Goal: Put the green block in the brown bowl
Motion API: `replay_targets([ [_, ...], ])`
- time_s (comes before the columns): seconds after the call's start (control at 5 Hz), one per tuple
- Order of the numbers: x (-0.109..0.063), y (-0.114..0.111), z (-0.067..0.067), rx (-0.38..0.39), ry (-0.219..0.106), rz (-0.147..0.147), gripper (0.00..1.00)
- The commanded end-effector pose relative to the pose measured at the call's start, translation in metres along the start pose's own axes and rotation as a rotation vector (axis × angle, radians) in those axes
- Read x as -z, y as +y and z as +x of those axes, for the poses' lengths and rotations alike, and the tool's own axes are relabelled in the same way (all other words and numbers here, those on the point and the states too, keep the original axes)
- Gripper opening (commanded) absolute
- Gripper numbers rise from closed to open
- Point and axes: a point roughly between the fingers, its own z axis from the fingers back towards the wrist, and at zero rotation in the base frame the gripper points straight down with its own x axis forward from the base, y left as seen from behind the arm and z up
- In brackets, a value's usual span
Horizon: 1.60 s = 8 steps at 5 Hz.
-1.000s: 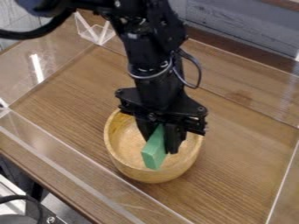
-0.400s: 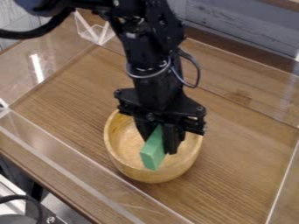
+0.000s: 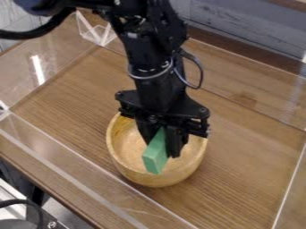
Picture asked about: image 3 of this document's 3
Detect brown wooden bowl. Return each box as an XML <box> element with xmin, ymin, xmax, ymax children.
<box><xmin>107</xmin><ymin>114</ymin><xmax>208</xmax><ymax>188</ymax></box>

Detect green rectangular block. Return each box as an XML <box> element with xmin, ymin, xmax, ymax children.
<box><xmin>141</xmin><ymin>128</ymin><xmax>168</xmax><ymax>174</ymax></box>

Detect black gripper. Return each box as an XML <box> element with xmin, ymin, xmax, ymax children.
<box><xmin>115</xmin><ymin>77</ymin><xmax>209</xmax><ymax>158</ymax></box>

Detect clear acrylic corner bracket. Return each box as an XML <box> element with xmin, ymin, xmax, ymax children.
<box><xmin>75</xmin><ymin>12</ymin><xmax>116</xmax><ymax>47</ymax></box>

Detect black cable lower left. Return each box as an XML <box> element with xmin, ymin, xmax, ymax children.
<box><xmin>0</xmin><ymin>198</ymin><xmax>45</xmax><ymax>229</ymax></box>

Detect clear acrylic tray walls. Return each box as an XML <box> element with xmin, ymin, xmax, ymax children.
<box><xmin>0</xmin><ymin>19</ymin><xmax>306</xmax><ymax>229</ymax></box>

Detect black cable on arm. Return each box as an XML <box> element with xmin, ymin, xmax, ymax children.
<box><xmin>171</xmin><ymin>47</ymin><xmax>205</xmax><ymax>90</ymax></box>

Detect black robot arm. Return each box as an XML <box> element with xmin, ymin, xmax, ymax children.
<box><xmin>13</xmin><ymin>0</ymin><xmax>209</xmax><ymax>158</ymax></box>

